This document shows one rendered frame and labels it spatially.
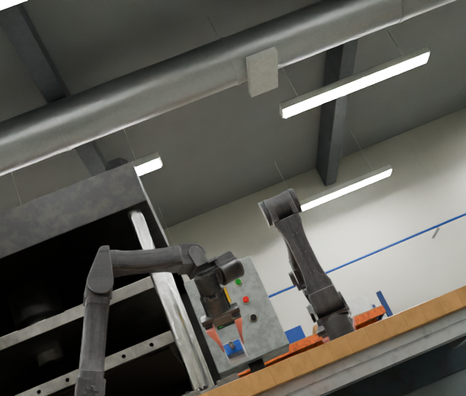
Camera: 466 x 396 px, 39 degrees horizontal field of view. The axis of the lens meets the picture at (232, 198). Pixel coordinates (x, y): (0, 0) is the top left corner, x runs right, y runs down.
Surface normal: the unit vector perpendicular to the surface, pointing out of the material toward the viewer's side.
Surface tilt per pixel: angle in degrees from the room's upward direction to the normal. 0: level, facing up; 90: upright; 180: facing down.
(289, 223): 97
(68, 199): 90
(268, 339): 90
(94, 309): 101
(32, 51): 180
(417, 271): 90
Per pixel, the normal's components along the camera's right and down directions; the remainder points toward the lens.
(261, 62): 0.38, 0.83
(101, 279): 0.26, -0.52
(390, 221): -0.07, -0.41
